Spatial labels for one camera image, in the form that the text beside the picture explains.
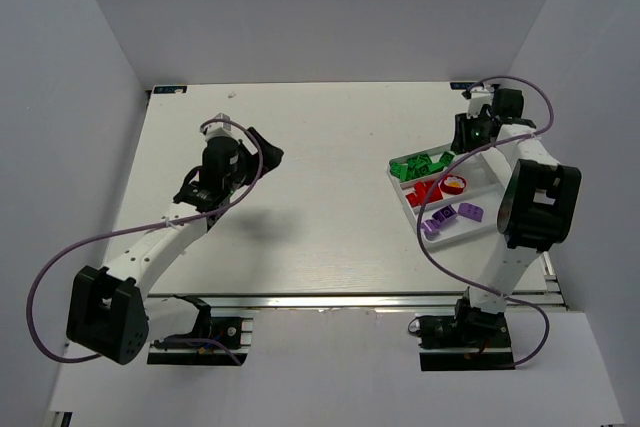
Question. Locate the green curved lego piece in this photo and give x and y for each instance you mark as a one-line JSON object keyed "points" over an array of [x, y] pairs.
{"points": [[435, 168]]}

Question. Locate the red 2x4 lego brick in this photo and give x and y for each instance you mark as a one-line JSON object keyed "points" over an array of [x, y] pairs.
{"points": [[427, 192]]}

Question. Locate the purple lego brick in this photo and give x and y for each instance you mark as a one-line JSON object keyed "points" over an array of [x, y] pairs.
{"points": [[471, 212]]}

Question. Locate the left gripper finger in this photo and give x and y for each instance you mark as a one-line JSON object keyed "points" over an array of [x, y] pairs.
{"points": [[247, 168], [272, 155]]}

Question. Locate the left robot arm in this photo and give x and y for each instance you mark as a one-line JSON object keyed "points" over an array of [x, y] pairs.
{"points": [[109, 313]]}

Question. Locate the purple round lego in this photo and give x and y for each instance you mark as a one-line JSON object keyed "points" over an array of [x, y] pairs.
{"points": [[440, 219]]}

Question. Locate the green 2x3 lego plate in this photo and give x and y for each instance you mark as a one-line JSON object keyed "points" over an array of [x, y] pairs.
{"points": [[420, 171]]}

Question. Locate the right table label sticker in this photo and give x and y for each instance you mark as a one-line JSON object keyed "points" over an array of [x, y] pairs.
{"points": [[462, 85]]}

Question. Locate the table label sticker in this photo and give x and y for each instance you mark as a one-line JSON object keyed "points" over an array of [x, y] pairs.
{"points": [[462, 85], [169, 89]]}

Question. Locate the green 2x2 lego brick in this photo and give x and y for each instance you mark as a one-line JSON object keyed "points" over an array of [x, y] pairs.
{"points": [[396, 169]]}

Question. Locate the green upside-down square lego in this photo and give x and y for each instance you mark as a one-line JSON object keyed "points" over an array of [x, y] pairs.
{"points": [[412, 162]]}

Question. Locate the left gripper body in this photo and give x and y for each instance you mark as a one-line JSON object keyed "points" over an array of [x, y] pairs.
{"points": [[254, 155]]}

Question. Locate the green 2x2 lego front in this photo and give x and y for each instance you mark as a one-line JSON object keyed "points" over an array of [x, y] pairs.
{"points": [[446, 158]]}

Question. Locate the red lego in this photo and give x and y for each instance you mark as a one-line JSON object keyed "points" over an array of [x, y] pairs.
{"points": [[414, 199]]}

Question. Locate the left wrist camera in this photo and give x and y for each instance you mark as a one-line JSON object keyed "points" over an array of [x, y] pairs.
{"points": [[216, 127]]}

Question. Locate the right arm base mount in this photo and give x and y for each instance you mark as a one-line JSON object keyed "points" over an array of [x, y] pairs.
{"points": [[467, 341]]}

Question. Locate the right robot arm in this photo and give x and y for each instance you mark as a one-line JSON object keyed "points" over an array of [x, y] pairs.
{"points": [[536, 210]]}

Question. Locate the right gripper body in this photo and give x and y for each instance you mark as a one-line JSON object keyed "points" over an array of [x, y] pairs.
{"points": [[461, 133]]}

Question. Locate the white sorting tray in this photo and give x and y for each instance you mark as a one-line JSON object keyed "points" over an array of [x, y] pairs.
{"points": [[485, 174]]}

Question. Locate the left table label sticker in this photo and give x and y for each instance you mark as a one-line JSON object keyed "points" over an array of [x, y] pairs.
{"points": [[169, 89]]}

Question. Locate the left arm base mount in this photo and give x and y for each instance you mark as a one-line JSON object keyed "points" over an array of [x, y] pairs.
{"points": [[188, 331]]}

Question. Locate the green upside-down long lego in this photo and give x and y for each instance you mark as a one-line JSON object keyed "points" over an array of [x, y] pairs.
{"points": [[421, 160]]}

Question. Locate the red flower lego brick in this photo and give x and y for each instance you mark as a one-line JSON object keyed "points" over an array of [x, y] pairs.
{"points": [[453, 185]]}

